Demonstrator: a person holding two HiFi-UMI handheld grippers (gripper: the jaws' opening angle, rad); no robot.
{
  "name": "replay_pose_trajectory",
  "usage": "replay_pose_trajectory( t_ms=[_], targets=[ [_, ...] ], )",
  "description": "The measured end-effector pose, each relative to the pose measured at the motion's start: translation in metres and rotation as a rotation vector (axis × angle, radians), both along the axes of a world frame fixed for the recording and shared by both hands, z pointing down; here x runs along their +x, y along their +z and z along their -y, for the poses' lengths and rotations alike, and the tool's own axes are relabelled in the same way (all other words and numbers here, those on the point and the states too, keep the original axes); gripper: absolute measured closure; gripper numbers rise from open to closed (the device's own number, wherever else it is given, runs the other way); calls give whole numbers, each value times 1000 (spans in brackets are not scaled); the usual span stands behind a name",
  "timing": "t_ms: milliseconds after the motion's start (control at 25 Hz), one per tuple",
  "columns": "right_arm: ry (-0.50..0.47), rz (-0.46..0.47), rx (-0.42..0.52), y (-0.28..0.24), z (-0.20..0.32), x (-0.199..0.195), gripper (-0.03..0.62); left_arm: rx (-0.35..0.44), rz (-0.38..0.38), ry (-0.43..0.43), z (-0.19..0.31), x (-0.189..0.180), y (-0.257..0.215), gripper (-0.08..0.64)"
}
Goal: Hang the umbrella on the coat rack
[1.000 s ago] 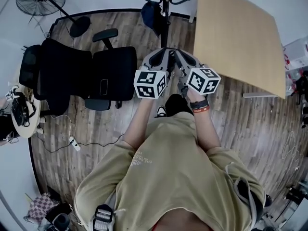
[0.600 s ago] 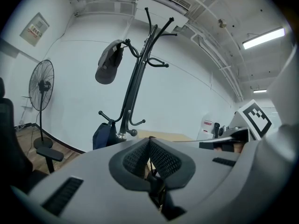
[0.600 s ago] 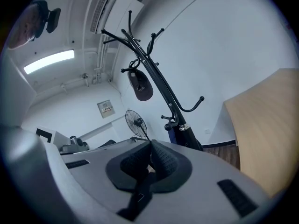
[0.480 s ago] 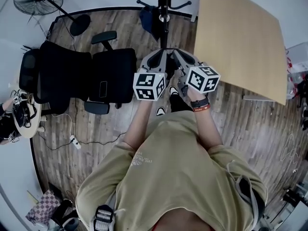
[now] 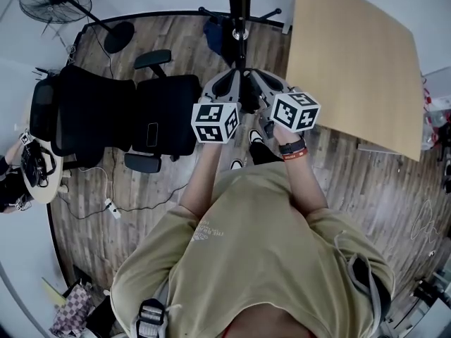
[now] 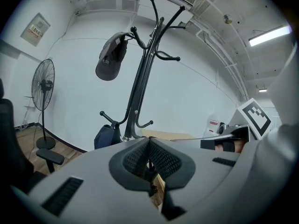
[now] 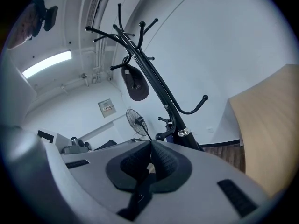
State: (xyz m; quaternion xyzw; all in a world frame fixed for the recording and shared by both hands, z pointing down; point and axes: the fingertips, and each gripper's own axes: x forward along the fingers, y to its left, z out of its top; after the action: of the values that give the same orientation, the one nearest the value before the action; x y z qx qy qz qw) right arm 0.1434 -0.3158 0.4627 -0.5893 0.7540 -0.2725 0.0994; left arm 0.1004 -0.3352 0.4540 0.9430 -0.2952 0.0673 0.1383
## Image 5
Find grey black shoulder strap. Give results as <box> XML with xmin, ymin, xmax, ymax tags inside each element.
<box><xmin>333</xmin><ymin>230</ymin><xmax>387</xmax><ymax>330</ymax></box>

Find black wrist watch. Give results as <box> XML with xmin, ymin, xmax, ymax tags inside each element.
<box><xmin>278</xmin><ymin>136</ymin><xmax>306</xmax><ymax>155</ymax></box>

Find yellow flat item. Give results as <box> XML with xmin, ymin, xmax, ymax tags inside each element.
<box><xmin>41</xmin><ymin>276</ymin><xmax>67</xmax><ymax>308</ymax></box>

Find grey strap buckle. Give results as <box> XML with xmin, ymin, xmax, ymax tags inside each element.
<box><xmin>132</xmin><ymin>297</ymin><xmax>170</xmax><ymax>338</ymax></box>

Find black smartphone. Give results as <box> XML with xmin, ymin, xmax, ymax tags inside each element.
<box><xmin>146</xmin><ymin>121</ymin><xmax>161</xmax><ymax>147</ymax></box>

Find dark blue hanging bag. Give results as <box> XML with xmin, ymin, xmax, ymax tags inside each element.
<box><xmin>203</xmin><ymin>18</ymin><xmax>223</xmax><ymax>53</ymax></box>

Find checkered fabric bag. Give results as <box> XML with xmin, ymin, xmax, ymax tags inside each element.
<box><xmin>49</xmin><ymin>282</ymin><xmax>95</xmax><ymax>336</ymax></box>

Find black floor bag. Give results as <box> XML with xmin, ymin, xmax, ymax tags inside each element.
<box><xmin>86</xmin><ymin>294</ymin><xmax>119</xmax><ymax>334</ymax></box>

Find person's right forearm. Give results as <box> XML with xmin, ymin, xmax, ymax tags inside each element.
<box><xmin>273</xmin><ymin>132</ymin><xmax>330</xmax><ymax>213</ymax></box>

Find red wristband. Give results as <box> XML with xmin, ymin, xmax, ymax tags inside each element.
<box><xmin>281</xmin><ymin>147</ymin><xmax>309</xmax><ymax>161</ymax></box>

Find black floor cable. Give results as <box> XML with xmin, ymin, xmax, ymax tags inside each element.
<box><xmin>52</xmin><ymin>181</ymin><xmax>187</xmax><ymax>221</ymax></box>

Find light wooden table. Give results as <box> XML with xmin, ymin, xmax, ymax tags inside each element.
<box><xmin>281</xmin><ymin>0</ymin><xmax>424</xmax><ymax>162</ymax></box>

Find black desk equipment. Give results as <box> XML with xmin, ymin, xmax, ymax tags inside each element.
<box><xmin>20</xmin><ymin>141</ymin><xmax>56</xmax><ymax>187</ymax></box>

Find white floor cable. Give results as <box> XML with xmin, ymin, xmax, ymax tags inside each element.
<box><xmin>78</xmin><ymin>165</ymin><xmax>114</xmax><ymax>204</ymax></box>

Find beige oval desk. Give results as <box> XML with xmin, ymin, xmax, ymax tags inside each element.
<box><xmin>19</xmin><ymin>132</ymin><xmax>65</xmax><ymax>204</ymax></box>

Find person's olive t-shirt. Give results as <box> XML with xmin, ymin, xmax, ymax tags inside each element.
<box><xmin>111</xmin><ymin>162</ymin><xmax>395</xmax><ymax>338</ymax></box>

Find black antenna router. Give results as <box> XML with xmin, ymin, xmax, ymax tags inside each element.
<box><xmin>33</xmin><ymin>67</ymin><xmax>60</xmax><ymax>83</ymax></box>

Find clear plastic bottle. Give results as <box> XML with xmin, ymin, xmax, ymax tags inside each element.
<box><xmin>424</xmin><ymin>109</ymin><xmax>451</xmax><ymax>128</ymax></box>

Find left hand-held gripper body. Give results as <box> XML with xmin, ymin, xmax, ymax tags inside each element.
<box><xmin>191</xmin><ymin>96</ymin><xmax>245</xmax><ymax>144</ymax></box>

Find person's black trousers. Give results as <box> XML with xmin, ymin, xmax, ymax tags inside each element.
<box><xmin>248</xmin><ymin>141</ymin><xmax>279</xmax><ymax>167</ymax></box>

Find person's left forearm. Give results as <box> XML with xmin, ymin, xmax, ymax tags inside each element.
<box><xmin>179</xmin><ymin>139</ymin><xmax>226</xmax><ymax>221</ymax></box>

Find black standing floor fan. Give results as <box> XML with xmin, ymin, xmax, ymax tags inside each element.
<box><xmin>19</xmin><ymin>0</ymin><xmax>135</xmax><ymax>54</ymax></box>

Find black office chair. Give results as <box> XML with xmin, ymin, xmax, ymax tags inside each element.
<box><xmin>29</xmin><ymin>49</ymin><xmax>204</xmax><ymax>174</ymax></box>

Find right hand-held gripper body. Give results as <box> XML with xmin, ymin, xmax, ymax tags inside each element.
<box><xmin>259</xmin><ymin>89</ymin><xmax>322</xmax><ymax>140</ymax></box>

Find grey metal frame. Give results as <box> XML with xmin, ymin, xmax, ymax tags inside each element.
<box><xmin>385</xmin><ymin>269</ymin><xmax>451</xmax><ymax>332</ymax></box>

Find white power strip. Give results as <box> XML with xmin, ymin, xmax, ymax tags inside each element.
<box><xmin>104</xmin><ymin>197</ymin><xmax>123</xmax><ymax>220</ymax></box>

